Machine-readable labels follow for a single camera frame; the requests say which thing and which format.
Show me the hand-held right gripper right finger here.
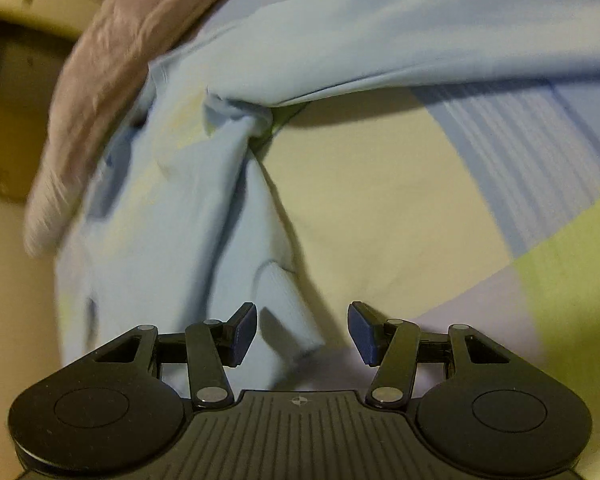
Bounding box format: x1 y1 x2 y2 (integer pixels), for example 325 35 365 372
347 301 532 409

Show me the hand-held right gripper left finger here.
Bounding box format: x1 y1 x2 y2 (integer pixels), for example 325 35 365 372
68 302 259 409

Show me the light blue shirt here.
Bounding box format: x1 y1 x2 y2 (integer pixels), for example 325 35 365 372
54 0 600 392

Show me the checked bed sheet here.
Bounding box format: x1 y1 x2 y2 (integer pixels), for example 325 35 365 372
200 0 600 461

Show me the grey blanket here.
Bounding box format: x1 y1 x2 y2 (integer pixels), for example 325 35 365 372
23 0 263 257

